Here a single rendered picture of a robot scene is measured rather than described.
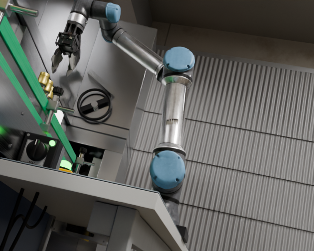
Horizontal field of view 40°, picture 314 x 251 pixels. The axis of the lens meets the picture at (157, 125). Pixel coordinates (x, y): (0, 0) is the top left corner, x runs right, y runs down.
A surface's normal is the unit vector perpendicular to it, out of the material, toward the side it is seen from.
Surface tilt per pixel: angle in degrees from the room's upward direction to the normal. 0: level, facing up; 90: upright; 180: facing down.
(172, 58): 81
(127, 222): 90
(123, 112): 90
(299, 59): 90
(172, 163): 96
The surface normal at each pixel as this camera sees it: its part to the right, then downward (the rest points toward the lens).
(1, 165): -0.11, -0.36
